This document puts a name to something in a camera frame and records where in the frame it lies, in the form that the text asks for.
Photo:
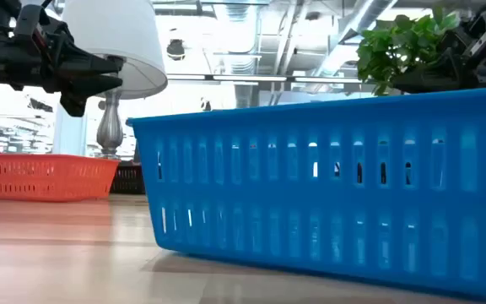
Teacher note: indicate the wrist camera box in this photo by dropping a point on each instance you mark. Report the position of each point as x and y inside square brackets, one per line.
[480, 43]
[28, 21]

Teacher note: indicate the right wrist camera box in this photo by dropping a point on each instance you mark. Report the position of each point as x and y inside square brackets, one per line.
[480, 43]

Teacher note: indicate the black plastic basket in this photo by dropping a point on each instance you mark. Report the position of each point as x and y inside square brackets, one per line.
[128, 179]

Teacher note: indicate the orange plastic basket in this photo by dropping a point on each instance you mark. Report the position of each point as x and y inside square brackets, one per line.
[44, 177]

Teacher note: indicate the long ceiling light bar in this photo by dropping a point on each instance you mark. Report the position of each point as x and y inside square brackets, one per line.
[247, 78]

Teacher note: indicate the white shade silver table lamp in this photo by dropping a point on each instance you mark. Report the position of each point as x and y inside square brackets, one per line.
[116, 42]

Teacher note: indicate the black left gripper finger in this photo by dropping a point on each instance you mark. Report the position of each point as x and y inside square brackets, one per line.
[87, 61]
[74, 93]

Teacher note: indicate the blue plastic basket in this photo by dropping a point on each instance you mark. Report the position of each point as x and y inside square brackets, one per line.
[310, 202]

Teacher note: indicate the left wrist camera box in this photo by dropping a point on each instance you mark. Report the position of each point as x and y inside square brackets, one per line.
[28, 21]

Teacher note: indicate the black round ceiling fixture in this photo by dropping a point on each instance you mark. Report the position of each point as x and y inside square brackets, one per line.
[175, 49]

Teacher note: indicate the green plant in black pot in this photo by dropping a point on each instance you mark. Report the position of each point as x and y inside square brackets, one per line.
[399, 50]

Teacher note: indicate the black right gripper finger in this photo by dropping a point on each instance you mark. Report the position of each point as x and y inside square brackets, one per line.
[437, 81]
[455, 46]

